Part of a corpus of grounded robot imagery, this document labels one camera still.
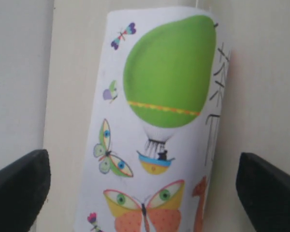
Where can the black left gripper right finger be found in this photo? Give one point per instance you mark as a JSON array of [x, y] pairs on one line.
[[264, 192]]

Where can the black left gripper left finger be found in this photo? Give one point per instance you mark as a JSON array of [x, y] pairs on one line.
[[24, 186]]

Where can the clear tea bottle balloon label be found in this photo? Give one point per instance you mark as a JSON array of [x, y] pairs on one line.
[[154, 121]]

